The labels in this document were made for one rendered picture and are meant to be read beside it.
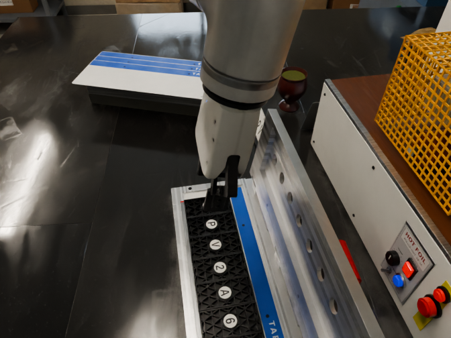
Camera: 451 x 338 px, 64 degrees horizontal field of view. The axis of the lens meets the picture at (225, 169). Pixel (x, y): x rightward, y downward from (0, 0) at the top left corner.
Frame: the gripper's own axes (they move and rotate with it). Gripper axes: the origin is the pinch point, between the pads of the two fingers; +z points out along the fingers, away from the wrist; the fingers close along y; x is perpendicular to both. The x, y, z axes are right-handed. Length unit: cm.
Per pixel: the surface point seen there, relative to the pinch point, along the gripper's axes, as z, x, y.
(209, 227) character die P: 22.1, 4.7, -9.0
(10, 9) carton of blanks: 120, -116, -333
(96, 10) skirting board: 122, -43, -359
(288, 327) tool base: 21.2, 14.6, 12.5
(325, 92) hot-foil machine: 2.4, 31.1, -30.3
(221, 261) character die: 22.0, 5.6, -1.0
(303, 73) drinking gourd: 9, 35, -51
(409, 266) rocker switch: 7.9, 31.4, 10.3
